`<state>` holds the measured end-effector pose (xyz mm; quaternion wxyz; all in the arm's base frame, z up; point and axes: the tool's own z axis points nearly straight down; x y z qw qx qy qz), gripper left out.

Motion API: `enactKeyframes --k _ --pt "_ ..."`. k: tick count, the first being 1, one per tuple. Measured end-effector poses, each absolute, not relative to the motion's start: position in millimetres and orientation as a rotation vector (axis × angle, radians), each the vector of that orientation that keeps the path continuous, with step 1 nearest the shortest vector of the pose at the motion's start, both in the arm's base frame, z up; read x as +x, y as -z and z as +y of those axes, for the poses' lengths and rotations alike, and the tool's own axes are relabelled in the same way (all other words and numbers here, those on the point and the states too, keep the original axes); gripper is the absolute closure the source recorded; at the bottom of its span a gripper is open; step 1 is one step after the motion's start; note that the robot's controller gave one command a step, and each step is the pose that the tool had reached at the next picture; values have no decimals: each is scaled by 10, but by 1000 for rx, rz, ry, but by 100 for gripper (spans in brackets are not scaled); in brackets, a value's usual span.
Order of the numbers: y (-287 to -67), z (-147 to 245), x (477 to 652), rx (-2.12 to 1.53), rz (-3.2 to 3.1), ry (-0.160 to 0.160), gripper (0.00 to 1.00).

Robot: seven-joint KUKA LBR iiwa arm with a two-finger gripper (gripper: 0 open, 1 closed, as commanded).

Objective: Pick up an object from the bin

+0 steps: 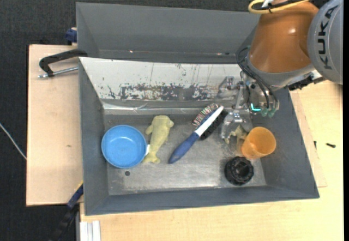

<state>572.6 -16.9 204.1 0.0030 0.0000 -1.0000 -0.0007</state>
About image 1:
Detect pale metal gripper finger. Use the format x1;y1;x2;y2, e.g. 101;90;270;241
236;112;254;137
221;112;239;144

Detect blue and white brush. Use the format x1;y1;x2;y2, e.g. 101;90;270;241
168;103;228;165

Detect small yellow-green toy animal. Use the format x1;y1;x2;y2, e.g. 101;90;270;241
224;124;249;150

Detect yellow-green toy whale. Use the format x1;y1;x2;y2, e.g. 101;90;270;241
141;115;175;165

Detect black ribbed ring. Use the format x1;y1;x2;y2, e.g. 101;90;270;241
224;156;255;186

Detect grey metal bin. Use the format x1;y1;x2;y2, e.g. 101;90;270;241
75;2;320;216

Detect orange plastic cup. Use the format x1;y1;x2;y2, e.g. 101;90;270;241
241;126;277;160

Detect blue bowl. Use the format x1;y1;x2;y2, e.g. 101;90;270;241
101;124;148;169

